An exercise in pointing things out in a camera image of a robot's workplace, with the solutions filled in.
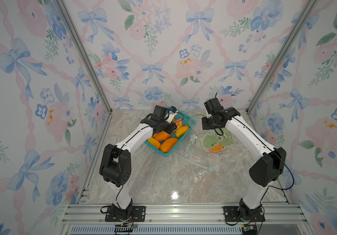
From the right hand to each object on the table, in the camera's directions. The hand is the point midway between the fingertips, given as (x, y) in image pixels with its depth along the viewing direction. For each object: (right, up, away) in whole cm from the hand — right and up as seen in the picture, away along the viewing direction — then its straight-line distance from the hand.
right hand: (207, 123), depth 86 cm
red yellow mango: (-17, +1, +4) cm, 17 cm away
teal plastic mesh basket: (-11, +2, +6) cm, 13 cm away
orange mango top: (-32, -12, +10) cm, 36 cm away
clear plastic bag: (+1, -26, +3) cm, 26 cm away
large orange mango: (+7, -15, +4) cm, 17 cm away
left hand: (-19, -1, +4) cm, 20 cm away
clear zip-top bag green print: (+4, -10, 0) cm, 10 cm away
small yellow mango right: (-14, -5, +16) cm, 22 cm away
